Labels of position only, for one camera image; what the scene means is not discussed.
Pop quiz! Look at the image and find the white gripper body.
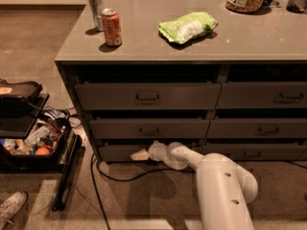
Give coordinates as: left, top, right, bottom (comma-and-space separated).
148, 141, 170, 162

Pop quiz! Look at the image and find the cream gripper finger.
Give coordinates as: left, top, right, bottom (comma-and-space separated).
130, 149, 150, 161

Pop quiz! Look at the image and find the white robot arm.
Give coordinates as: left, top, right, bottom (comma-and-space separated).
130, 141, 258, 230

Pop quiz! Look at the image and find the grey drawer cabinet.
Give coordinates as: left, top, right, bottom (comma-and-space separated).
56, 0, 307, 160

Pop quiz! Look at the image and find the black bin of groceries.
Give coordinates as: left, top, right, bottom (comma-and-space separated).
0, 109, 71, 167

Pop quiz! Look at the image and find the orange fruit in bin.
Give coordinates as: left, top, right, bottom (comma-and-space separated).
35, 148, 50, 155

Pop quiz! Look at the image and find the green chip bag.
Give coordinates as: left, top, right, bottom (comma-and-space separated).
159, 11, 219, 45

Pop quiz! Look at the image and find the white sneaker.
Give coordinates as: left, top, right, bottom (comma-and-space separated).
0, 192, 27, 230

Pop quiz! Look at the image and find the black tray on cart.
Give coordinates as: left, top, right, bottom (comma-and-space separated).
0, 80, 42, 103

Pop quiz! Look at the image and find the orange soda can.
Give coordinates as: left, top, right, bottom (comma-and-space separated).
102, 8, 122, 47

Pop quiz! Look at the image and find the silver soda can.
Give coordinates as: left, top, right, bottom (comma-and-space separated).
88, 0, 104, 32

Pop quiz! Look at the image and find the dark object top right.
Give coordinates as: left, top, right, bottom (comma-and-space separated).
286, 0, 307, 13

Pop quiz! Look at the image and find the black floor cable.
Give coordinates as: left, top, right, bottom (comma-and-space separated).
89, 152, 307, 230

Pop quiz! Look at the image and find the black cart frame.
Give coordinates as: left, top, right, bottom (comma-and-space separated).
0, 94, 83, 211

